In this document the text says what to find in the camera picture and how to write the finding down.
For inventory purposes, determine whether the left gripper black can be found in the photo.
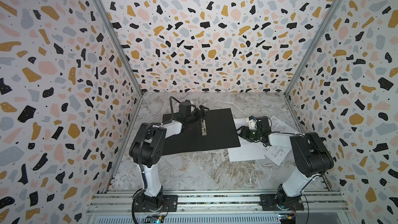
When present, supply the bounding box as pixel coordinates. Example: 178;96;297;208
185;106;208;125

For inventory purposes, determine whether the right circuit board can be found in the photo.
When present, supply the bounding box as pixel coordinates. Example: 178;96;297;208
278;214;296;224

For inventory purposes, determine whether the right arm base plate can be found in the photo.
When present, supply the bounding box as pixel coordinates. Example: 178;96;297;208
260;194;304;211

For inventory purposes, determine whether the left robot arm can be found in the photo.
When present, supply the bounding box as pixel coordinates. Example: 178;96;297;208
129;96;210;210

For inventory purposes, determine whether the left circuit board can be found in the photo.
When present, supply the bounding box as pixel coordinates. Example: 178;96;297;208
143;215;165;224

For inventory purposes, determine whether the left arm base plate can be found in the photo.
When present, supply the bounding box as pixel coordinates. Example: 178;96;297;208
133;195;178;213

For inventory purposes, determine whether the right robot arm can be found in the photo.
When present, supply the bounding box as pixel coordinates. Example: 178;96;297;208
234;116;334;211

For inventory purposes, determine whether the circuit board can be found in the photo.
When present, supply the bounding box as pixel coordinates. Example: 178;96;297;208
143;215;165;224
278;214;296;224

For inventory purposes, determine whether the white text paper sheet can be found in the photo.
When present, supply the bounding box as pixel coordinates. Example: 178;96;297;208
228;118;265;162

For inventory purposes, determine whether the corner aluminium profile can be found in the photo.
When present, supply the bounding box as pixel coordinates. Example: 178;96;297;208
284;0;343;98
93;0;143;97

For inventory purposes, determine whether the orange folder black inside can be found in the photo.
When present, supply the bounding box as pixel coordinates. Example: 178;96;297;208
162;108;241;156

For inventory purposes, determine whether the right corner aluminium profile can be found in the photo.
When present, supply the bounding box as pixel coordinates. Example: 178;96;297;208
284;0;343;98

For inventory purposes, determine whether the left corner aluminium profile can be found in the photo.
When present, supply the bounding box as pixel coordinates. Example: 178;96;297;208
93;0;143;97

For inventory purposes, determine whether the aluminium mounting rail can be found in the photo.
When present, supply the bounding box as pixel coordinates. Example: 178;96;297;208
85;189;350;217

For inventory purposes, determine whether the white technical drawing sheet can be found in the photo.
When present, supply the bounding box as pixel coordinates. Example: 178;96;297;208
258;117;300;166

